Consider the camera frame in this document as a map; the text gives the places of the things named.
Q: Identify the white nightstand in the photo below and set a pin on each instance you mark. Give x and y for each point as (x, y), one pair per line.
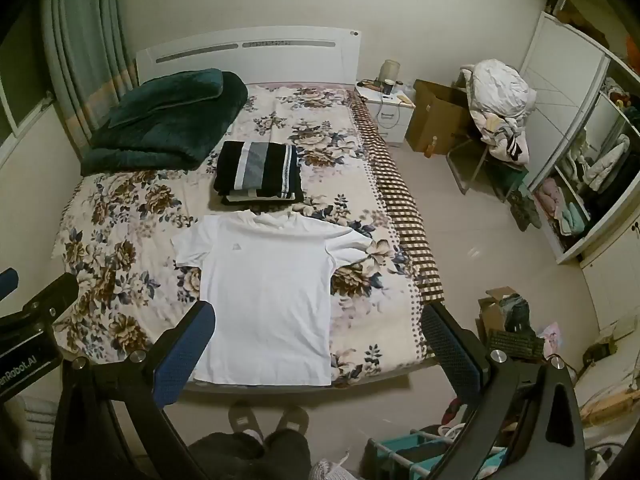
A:
(392, 115)

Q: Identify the white open wardrobe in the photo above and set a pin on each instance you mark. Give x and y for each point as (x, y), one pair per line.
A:
(560, 80)

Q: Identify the pink cloth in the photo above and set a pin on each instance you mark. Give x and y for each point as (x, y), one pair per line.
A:
(554, 339)

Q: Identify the large cardboard box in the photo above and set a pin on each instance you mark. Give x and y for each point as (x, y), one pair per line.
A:
(437, 115)

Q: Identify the teal storage rack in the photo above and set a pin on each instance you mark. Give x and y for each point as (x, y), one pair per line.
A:
(400, 452)

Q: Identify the green curtain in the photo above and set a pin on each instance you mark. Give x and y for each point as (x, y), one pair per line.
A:
(85, 50)

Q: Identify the window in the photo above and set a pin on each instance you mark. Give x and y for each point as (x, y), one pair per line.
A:
(15, 95)

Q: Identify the person's dark pants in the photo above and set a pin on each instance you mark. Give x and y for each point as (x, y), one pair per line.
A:
(250, 457)

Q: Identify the white T-shirt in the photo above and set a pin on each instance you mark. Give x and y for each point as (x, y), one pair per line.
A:
(270, 290)

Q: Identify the grey slipper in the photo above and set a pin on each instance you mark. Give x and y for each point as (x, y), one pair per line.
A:
(293, 419)
(245, 417)

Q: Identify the grey knitted cloth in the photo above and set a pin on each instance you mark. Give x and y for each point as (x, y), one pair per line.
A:
(327, 470)

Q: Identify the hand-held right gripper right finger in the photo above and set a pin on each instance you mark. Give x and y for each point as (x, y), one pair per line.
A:
(450, 355)

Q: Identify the floral bed sheet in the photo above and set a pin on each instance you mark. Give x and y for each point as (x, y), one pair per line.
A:
(125, 240)

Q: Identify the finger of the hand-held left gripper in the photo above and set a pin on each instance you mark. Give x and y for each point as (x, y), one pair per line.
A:
(7, 281)
(45, 300)

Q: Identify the black keyboard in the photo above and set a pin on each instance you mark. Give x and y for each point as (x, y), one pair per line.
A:
(515, 344)

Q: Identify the pile of light clothes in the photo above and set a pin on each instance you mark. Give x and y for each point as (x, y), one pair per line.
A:
(500, 100)

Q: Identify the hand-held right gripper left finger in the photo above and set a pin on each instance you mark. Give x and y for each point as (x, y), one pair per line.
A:
(184, 355)

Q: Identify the beige jar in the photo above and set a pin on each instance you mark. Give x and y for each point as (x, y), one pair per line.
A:
(388, 74)

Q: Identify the metal chair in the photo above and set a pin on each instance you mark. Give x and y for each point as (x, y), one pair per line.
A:
(480, 165)

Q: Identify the small cardboard box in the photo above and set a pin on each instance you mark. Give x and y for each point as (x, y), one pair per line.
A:
(492, 312)

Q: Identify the dark green blanket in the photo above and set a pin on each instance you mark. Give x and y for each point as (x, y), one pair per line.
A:
(165, 120)

